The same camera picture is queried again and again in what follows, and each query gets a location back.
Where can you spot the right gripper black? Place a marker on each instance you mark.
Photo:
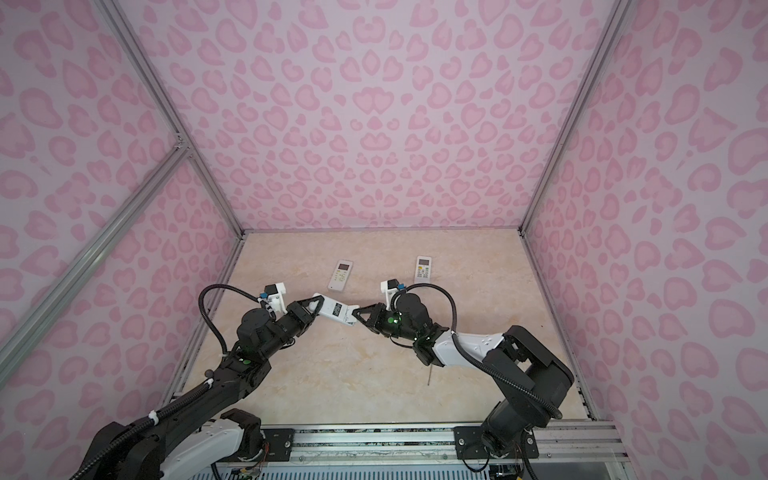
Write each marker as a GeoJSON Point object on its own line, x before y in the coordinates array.
{"type": "Point", "coordinates": [377, 313]}

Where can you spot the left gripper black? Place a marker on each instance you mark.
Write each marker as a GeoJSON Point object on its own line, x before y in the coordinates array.
{"type": "Point", "coordinates": [300, 315]}

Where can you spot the red white remote control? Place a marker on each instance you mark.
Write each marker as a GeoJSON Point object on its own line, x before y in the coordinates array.
{"type": "Point", "coordinates": [337, 311]}

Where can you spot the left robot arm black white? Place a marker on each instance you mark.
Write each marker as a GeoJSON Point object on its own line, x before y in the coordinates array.
{"type": "Point", "coordinates": [202, 426]}

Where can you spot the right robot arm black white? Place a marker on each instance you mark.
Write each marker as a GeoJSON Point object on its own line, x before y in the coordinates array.
{"type": "Point", "coordinates": [552, 377]}

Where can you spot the white remote control left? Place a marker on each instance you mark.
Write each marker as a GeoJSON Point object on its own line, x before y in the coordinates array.
{"type": "Point", "coordinates": [340, 275]}

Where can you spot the white remote control right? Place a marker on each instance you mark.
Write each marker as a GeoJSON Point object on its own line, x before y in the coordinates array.
{"type": "Point", "coordinates": [423, 269]}

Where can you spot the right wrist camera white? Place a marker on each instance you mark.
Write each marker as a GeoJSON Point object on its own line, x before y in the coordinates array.
{"type": "Point", "coordinates": [389, 289]}

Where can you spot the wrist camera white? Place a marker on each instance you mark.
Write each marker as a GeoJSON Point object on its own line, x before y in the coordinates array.
{"type": "Point", "coordinates": [272, 298]}
{"type": "Point", "coordinates": [389, 289]}

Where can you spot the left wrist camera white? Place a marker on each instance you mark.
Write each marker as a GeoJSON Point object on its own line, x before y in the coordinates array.
{"type": "Point", "coordinates": [272, 298]}

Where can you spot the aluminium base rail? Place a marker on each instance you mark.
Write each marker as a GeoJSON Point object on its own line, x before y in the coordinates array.
{"type": "Point", "coordinates": [580, 449]}

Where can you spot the aluminium left corner post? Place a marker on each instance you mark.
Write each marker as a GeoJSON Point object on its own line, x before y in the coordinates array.
{"type": "Point", "coordinates": [128, 39]}

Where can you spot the aluminium corner post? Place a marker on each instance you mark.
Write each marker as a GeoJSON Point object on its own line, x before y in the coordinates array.
{"type": "Point", "coordinates": [128, 39]}
{"type": "Point", "coordinates": [620, 14]}

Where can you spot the aluminium diagonal frame bar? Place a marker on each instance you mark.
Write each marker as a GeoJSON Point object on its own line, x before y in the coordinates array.
{"type": "Point", "coordinates": [40, 318]}

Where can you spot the aluminium right corner post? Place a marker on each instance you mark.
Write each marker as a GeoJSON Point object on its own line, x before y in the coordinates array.
{"type": "Point", "coordinates": [620, 14]}

